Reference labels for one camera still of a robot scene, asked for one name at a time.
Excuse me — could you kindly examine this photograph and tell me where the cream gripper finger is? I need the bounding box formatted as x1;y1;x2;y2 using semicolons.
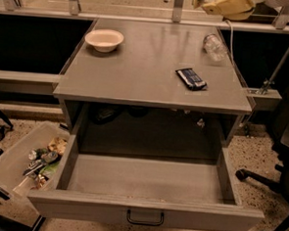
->
193;0;256;22

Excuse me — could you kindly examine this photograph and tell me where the grey open drawer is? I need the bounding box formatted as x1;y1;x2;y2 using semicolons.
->
27;136;264;231

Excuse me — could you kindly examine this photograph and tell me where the clear plastic bottle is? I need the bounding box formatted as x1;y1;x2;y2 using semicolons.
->
203;33;227;62

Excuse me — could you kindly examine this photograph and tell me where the metal stand pole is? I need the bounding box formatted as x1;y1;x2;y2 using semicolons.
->
256;46;289;95

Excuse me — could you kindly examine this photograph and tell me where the dark blue snack packet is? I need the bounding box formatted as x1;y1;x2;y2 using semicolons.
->
175;68;208;91

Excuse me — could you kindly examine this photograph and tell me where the grey cabinet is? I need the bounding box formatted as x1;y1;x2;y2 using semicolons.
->
54;18;252;155

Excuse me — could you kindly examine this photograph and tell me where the black office chair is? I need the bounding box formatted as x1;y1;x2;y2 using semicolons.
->
235;87;289;231

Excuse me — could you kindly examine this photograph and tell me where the white bowl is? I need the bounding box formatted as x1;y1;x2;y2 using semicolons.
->
84;29;123;53

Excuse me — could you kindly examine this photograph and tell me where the pile of snack wrappers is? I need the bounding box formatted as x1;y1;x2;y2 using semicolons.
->
24;137;68;189

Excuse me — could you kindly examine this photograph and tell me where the clear plastic bin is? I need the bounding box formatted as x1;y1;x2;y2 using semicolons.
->
0;121;70;205

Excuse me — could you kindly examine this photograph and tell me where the white cable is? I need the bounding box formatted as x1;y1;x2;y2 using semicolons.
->
221;20;238;59

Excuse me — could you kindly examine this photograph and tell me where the black drawer handle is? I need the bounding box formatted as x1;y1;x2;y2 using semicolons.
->
126;209;165;227

